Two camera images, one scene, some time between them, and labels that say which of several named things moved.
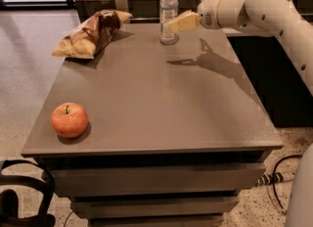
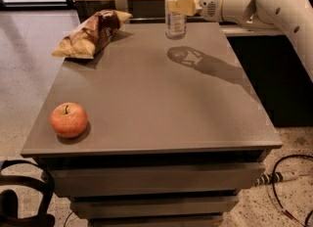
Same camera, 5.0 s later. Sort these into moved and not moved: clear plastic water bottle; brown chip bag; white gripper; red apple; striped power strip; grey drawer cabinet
Moved: clear plastic water bottle; white gripper
Not moved: grey drawer cabinet; brown chip bag; striped power strip; red apple
